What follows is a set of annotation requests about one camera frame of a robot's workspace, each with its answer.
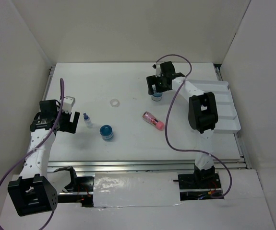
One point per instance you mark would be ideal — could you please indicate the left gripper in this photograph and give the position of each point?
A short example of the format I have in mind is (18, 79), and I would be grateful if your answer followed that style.
(70, 127)

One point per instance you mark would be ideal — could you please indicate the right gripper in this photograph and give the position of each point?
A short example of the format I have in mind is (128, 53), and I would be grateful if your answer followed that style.
(152, 80)

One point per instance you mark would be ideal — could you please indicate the blue slime jar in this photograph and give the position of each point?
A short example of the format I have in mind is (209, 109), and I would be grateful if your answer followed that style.
(156, 96)
(106, 132)

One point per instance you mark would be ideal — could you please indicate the pink capped tube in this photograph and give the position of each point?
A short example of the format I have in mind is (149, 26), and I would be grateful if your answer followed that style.
(151, 119)

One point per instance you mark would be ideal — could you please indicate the clear tape roll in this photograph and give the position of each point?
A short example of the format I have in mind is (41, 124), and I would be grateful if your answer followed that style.
(114, 103)

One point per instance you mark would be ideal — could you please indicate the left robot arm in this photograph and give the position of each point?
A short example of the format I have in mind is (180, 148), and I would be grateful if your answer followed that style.
(36, 191)

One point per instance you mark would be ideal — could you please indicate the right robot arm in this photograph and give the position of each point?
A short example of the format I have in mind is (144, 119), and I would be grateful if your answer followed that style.
(202, 116)

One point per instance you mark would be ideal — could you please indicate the small blue-capped bottle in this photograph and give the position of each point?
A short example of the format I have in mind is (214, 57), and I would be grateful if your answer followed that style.
(87, 120)

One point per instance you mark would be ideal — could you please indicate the white compartment tray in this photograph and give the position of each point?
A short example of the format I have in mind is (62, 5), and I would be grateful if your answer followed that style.
(228, 121)

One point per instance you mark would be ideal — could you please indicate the white foil sheet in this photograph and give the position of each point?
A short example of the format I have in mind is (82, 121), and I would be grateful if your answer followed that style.
(136, 189)

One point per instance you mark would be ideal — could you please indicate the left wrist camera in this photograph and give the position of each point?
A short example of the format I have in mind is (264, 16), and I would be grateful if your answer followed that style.
(68, 103)

